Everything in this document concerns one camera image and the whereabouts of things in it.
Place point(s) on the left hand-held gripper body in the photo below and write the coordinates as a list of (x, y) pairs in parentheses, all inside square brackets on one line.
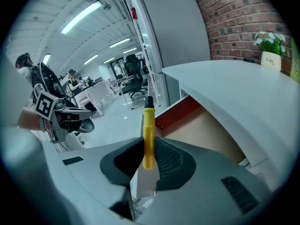
[(45, 105)]

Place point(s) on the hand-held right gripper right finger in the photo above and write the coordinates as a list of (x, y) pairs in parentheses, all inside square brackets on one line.
[(206, 189)]

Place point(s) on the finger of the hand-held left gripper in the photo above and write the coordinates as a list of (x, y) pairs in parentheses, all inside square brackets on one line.
[(82, 123)]

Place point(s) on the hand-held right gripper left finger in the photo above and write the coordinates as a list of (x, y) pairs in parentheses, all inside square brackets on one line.
[(89, 184)]

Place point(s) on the white wooden drawer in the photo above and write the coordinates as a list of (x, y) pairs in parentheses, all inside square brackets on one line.
[(199, 125)]

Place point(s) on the person's left forearm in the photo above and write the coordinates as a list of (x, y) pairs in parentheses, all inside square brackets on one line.
[(30, 119)]

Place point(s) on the white side table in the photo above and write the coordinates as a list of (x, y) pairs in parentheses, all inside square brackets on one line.
[(96, 95)]

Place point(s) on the ceiling light strip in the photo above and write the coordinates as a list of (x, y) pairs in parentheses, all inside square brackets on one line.
[(119, 42), (80, 16), (46, 58)]

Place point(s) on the black mesh office chair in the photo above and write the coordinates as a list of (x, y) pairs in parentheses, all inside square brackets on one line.
[(133, 78)]

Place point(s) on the white desk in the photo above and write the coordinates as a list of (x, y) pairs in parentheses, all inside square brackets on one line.
[(246, 97)]

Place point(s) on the grey metal cabinet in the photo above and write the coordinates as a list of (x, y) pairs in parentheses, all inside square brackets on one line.
[(173, 36)]

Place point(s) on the black tape roll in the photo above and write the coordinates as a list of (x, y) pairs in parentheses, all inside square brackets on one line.
[(249, 60)]

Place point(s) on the potted white flower plant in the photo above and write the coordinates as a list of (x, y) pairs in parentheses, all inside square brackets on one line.
[(272, 53)]

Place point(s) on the yellow-green drink bottle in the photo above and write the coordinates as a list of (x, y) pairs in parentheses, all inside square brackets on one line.
[(295, 60)]

